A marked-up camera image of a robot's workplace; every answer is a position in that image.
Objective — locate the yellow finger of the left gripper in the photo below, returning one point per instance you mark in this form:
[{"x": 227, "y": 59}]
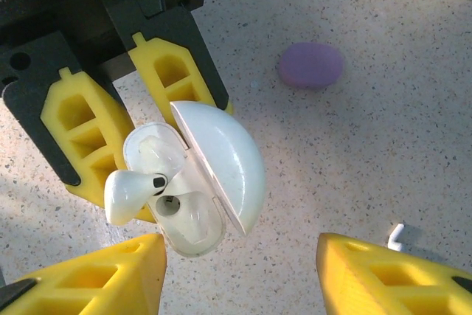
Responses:
[
  {"x": 73, "y": 119},
  {"x": 166, "y": 68}
]

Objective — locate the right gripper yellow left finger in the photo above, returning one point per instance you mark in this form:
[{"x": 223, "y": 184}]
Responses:
[{"x": 92, "y": 285}]

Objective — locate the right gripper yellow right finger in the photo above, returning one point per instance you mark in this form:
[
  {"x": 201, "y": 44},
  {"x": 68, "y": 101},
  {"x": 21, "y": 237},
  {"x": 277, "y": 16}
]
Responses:
[{"x": 387, "y": 285}]

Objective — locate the white stemmed earbud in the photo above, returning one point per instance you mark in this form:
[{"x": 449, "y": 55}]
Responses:
[
  {"x": 396, "y": 239},
  {"x": 125, "y": 189}
]

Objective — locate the white earbud charging case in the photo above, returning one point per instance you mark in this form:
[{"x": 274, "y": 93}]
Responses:
[{"x": 221, "y": 163}]

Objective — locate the purple earbud charging case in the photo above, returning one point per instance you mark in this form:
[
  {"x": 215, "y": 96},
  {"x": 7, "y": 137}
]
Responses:
[{"x": 311, "y": 65}]

